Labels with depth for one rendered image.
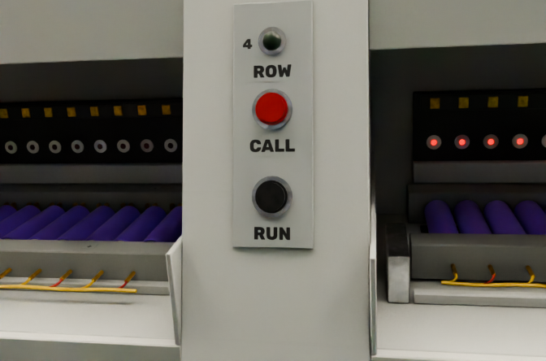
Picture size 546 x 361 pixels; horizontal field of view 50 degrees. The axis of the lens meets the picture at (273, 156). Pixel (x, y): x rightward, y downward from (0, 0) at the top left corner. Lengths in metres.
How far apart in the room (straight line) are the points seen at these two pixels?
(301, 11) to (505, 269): 0.19
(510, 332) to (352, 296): 0.08
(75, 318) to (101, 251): 0.04
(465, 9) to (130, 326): 0.24
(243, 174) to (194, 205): 0.03
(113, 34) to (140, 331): 0.16
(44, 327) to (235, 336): 0.11
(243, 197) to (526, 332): 0.15
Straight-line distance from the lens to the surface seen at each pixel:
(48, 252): 0.39
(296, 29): 0.30
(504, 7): 0.31
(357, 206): 0.29
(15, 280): 0.40
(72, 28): 0.35
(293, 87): 0.29
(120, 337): 0.33
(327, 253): 0.29
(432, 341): 0.31
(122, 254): 0.37
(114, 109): 0.49
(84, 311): 0.36
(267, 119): 0.29
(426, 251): 0.36
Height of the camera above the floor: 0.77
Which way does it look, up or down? 3 degrees up
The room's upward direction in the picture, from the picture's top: straight up
